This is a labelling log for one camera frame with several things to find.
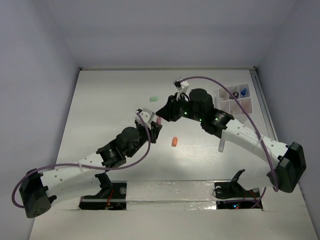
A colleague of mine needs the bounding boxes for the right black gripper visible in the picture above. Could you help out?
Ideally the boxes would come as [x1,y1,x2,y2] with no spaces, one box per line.
[156,93,203,123]

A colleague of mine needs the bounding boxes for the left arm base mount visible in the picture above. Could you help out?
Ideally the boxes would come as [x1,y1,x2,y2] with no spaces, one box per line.
[78,173,127,211]

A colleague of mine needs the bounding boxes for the pink correction tape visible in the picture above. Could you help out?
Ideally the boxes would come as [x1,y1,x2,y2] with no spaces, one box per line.
[156,117,162,125]

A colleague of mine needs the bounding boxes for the orange cap grey marker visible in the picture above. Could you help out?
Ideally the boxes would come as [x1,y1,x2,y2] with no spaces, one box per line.
[218,139,226,153]

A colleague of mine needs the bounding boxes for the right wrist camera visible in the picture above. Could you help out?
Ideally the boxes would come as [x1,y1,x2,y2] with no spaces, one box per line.
[173,78,190,101]

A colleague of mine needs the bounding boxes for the orange eraser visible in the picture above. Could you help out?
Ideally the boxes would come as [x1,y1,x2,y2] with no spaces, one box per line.
[171,137,178,147]

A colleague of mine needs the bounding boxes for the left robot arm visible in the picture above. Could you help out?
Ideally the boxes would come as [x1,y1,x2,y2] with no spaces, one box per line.
[14,121,163,219]

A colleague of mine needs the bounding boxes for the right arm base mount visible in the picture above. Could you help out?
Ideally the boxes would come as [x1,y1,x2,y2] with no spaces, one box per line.
[212,169,263,210]

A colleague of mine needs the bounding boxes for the blue cap glue pen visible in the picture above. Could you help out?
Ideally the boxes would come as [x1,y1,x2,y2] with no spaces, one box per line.
[240,87,248,97]

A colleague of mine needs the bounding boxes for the green eraser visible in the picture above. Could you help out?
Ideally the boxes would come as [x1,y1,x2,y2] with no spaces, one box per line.
[149,96,159,102]

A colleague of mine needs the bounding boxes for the black scissors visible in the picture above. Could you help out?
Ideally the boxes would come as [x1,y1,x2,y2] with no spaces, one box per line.
[232,91,239,99]

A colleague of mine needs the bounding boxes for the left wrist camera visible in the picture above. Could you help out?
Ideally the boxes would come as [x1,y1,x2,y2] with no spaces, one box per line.
[135,108,155,129]

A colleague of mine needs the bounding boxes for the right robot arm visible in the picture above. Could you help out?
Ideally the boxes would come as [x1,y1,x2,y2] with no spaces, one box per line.
[156,88,306,196]

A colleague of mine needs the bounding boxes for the white compartment organizer box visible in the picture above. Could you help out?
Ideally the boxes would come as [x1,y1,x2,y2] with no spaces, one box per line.
[215,83,253,117]

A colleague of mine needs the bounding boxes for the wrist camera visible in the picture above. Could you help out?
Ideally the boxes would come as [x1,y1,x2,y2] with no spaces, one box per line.
[135,108,155,129]
[173,78,190,101]

